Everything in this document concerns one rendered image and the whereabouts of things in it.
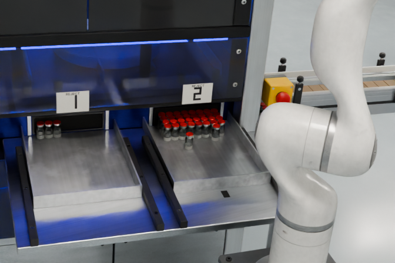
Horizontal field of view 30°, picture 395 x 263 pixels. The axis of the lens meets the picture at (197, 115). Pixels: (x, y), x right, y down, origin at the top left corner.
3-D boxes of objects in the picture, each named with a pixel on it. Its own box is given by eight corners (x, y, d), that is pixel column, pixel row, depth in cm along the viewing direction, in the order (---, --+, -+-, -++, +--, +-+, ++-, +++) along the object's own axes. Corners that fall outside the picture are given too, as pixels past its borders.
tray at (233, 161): (142, 127, 211) (143, 116, 210) (227, 120, 219) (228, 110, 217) (173, 194, 183) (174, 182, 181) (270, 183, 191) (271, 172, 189)
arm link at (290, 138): (330, 238, 145) (351, 133, 133) (239, 216, 149) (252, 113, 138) (338, 205, 155) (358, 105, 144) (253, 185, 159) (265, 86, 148)
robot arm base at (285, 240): (352, 306, 155) (369, 236, 146) (270, 321, 149) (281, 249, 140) (313, 250, 171) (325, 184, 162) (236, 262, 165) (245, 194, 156)
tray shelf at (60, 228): (2, 144, 201) (2, 138, 200) (243, 124, 221) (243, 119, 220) (17, 255, 161) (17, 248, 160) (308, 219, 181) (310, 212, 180)
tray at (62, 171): (20, 137, 202) (20, 125, 200) (114, 129, 209) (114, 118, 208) (33, 208, 173) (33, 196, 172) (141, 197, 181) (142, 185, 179)
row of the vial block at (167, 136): (161, 138, 207) (163, 123, 204) (222, 132, 212) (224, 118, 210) (164, 141, 205) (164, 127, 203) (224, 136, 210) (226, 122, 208)
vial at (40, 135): (36, 135, 202) (35, 121, 200) (44, 135, 203) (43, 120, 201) (36, 140, 201) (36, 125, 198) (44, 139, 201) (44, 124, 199)
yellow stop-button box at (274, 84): (258, 97, 216) (261, 75, 213) (281, 95, 219) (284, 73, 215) (268, 109, 210) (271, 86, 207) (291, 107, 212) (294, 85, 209)
